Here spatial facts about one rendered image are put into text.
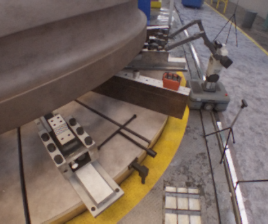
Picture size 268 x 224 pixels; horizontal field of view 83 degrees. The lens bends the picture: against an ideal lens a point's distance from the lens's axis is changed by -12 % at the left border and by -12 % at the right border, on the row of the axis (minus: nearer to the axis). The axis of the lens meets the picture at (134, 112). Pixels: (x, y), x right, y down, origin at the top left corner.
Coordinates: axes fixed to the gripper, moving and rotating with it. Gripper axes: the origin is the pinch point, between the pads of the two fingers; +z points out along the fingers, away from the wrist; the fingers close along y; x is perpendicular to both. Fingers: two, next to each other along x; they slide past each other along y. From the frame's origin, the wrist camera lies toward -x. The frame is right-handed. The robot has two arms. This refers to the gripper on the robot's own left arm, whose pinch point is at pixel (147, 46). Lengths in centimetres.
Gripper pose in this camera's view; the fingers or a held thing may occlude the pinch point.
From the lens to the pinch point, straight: 218.6
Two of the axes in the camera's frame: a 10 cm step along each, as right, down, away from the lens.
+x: 0.0, 7.3, 6.9
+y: -3.3, 6.5, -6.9
